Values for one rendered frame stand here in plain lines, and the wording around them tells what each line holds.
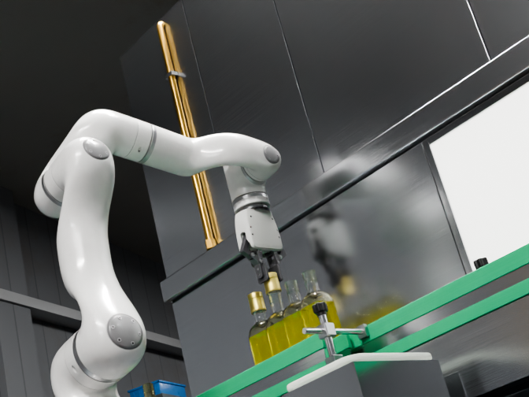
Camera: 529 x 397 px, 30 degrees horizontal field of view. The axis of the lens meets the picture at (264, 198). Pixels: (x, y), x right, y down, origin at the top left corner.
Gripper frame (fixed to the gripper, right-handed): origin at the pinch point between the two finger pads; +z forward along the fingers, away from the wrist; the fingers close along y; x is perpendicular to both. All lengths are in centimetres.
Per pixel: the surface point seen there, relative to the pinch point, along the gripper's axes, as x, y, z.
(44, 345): -323, -150, -102
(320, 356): 20.5, 13.7, 26.6
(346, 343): 21.8, 6.6, 24.3
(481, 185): 51, -12, 2
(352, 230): 16.9, -11.8, -4.0
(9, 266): -300, -121, -139
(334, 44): 25, -15, -49
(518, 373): 56, 7, 42
